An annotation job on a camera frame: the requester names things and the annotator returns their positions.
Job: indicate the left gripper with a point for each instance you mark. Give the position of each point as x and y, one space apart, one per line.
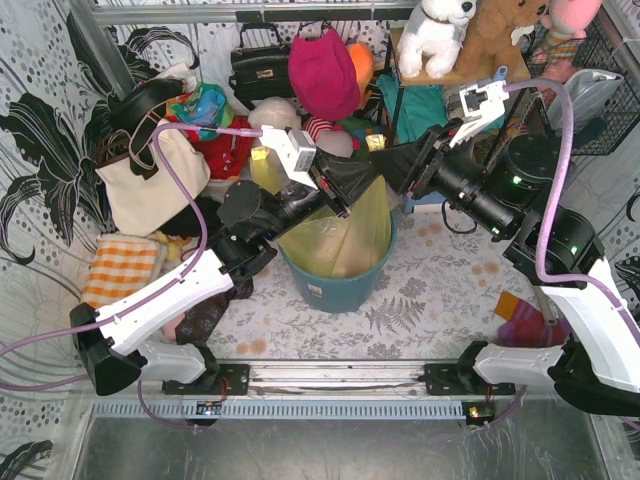
331 187

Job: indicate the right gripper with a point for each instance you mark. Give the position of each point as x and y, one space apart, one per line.
420 168

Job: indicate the yellow trash bag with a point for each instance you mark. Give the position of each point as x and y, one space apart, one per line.
331 247

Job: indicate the teal trash bin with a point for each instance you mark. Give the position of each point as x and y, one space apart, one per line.
345 295

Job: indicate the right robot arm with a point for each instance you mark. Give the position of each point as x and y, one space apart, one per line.
596 369

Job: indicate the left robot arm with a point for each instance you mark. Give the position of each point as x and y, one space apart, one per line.
113 341

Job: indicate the rainbow striped bag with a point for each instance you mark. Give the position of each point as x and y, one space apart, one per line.
359 129

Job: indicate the magenta fabric bag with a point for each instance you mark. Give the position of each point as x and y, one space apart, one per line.
323 76

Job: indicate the colourful printed bag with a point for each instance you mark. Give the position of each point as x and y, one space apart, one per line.
206 105

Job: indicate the cream canvas tote bag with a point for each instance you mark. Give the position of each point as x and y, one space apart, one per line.
140 204

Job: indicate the pink white plush doll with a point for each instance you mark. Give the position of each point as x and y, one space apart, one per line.
330 137

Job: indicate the teal folded cloth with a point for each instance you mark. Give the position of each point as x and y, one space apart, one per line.
421 107

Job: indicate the orange plush toy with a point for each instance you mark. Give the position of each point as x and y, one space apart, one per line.
363 62

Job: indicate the red cloth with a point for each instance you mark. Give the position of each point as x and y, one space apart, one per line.
225 155

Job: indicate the black leather handbag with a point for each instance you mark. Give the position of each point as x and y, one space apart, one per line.
260 73

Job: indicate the white plush dog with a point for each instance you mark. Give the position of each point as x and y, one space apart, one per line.
432 37

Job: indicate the wooden metal shelf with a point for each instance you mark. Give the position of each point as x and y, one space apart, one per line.
486 68

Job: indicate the brown teddy bear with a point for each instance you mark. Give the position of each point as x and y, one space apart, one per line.
495 33

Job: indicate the purple red sock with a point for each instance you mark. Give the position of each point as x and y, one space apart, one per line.
524 325

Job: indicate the silver foil pouch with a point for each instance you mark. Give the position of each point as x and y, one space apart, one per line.
589 90

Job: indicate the brown patterned necktie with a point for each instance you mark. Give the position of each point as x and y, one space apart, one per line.
201 320

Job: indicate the pink plush toy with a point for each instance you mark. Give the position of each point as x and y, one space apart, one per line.
565 23

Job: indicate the orange checkered towel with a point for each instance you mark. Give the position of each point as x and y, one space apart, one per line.
122 266

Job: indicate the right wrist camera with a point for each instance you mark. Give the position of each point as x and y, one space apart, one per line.
482 103

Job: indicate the aluminium front rail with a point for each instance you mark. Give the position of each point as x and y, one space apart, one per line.
284 377

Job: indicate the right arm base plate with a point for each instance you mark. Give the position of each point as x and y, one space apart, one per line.
448 379

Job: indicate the black wire basket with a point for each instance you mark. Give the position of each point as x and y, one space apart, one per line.
619 114

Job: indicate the grey cable duct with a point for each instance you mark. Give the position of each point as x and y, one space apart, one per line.
283 409

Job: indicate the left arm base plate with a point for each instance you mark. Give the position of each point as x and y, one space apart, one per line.
232 379

